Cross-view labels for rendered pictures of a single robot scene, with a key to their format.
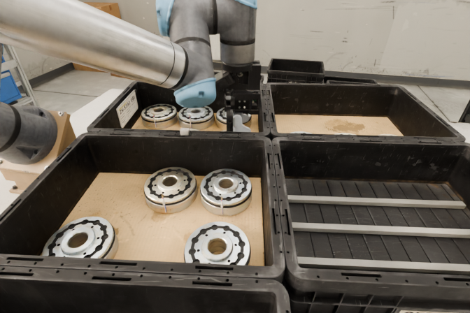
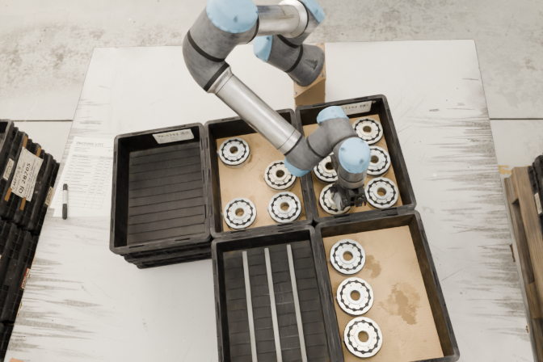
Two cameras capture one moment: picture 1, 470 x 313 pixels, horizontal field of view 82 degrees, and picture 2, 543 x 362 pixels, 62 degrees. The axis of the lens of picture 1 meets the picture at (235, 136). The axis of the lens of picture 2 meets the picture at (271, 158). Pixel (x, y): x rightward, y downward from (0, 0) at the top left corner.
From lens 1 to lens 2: 113 cm
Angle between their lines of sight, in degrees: 61
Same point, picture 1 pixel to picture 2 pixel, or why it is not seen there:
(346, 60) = not seen: outside the picture
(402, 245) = (265, 316)
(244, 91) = (343, 192)
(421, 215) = (292, 338)
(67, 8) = (240, 107)
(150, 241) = (246, 180)
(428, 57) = not seen: outside the picture
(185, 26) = (313, 137)
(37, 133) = (300, 76)
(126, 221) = (256, 163)
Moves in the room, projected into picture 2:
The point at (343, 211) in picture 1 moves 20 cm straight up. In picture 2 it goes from (287, 285) to (281, 269)
